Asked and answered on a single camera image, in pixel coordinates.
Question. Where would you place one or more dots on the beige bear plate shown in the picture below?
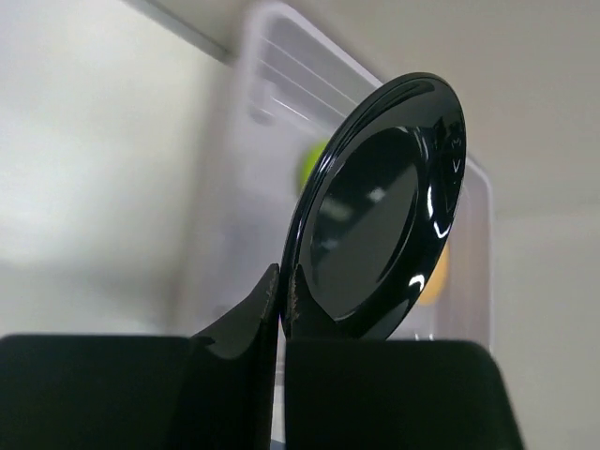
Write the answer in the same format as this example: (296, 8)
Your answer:
(436, 283)

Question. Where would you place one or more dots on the lavender plastic bin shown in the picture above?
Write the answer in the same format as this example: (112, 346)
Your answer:
(295, 88)

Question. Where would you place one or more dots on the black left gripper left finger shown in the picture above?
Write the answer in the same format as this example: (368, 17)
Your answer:
(212, 390)

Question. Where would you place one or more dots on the green plastic plate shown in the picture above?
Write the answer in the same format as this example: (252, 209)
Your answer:
(306, 164)

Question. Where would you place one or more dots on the black plastic plate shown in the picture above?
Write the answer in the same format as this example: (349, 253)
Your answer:
(375, 213)

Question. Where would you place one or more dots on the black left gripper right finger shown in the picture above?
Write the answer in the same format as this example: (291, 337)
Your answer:
(345, 393)

